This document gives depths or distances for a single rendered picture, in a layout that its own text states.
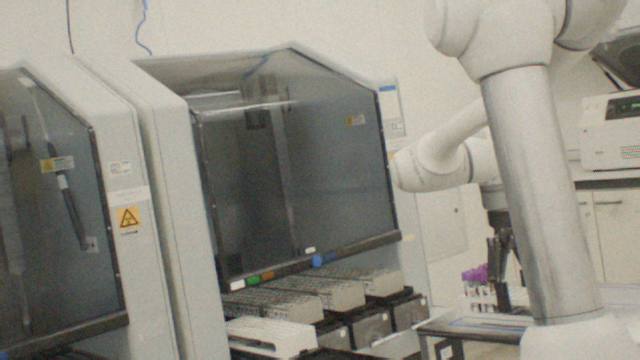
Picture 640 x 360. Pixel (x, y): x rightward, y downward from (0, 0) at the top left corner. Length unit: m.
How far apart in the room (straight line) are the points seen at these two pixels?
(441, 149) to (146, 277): 0.72
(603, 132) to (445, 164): 2.28
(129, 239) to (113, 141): 0.22
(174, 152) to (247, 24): 1.61
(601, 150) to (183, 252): 2.49
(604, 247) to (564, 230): 2.80
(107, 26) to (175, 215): 1.36
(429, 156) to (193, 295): 0.65
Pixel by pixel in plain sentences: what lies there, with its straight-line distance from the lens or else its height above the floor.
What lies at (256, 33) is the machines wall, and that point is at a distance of 3.38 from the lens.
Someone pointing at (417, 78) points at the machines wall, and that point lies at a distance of 4.00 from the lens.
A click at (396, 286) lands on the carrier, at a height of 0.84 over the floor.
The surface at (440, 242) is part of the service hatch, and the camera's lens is 4.04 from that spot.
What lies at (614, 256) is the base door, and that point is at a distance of 3.94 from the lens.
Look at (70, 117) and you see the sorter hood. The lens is 1.78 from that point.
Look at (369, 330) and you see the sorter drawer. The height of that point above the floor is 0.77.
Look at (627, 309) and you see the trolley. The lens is 1.84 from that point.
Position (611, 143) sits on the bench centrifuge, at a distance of 3.84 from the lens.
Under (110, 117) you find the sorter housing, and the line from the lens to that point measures 1.76.
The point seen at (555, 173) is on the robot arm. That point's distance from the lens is 1.16.
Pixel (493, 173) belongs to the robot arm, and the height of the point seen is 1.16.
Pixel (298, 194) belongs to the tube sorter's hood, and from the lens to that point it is 2.00.
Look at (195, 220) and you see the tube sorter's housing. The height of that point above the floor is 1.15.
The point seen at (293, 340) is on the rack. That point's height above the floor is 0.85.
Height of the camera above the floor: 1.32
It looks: 3 degrees down
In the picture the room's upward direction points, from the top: 9 degrees counter-clockwise
